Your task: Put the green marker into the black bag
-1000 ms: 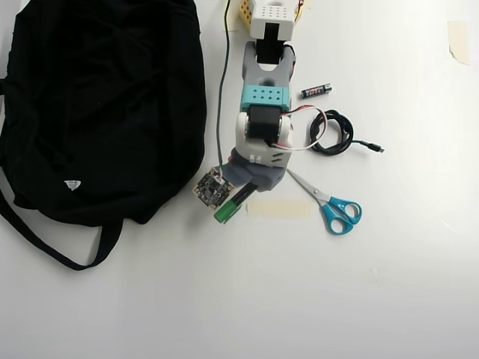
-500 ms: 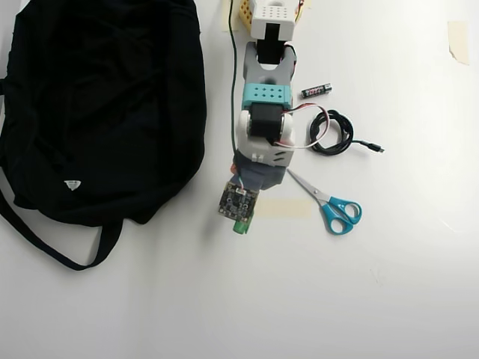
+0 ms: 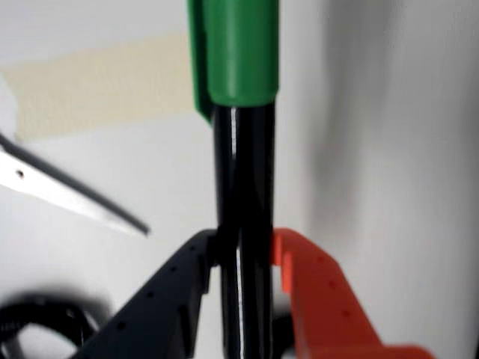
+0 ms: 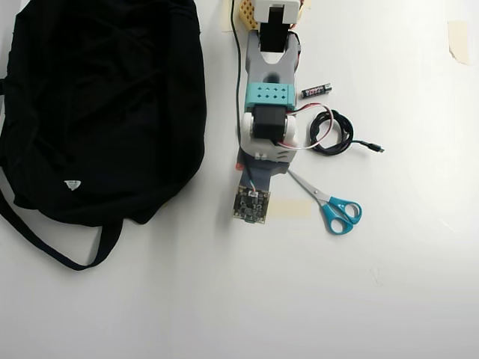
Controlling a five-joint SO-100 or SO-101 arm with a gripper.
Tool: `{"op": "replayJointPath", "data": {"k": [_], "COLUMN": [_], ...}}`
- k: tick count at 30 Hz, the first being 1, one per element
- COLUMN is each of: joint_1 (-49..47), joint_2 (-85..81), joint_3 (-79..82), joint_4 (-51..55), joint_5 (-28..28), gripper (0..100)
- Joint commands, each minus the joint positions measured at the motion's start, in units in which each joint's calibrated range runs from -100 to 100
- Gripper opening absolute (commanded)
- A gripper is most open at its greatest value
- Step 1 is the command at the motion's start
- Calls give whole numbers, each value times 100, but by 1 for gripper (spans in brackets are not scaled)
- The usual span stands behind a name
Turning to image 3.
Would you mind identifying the black braided USB cable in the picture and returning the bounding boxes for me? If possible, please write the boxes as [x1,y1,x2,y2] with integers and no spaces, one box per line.
[0,287,109,359]

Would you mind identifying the long beige masking tape strip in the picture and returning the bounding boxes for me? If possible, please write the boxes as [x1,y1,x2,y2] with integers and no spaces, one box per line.
[0,31,195,141]

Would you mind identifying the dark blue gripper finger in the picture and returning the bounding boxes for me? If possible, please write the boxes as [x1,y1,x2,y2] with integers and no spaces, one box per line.
[76,230,222,359]

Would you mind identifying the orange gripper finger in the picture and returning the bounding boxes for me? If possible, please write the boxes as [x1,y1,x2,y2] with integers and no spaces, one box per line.
[269,227,437,359]

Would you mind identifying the green and black marker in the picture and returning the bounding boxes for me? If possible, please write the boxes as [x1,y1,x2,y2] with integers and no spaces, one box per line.
[186,0,281,359]

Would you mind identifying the blue handled scissors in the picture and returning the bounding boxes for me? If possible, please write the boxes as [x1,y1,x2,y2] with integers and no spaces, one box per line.
[0,132,150,236]

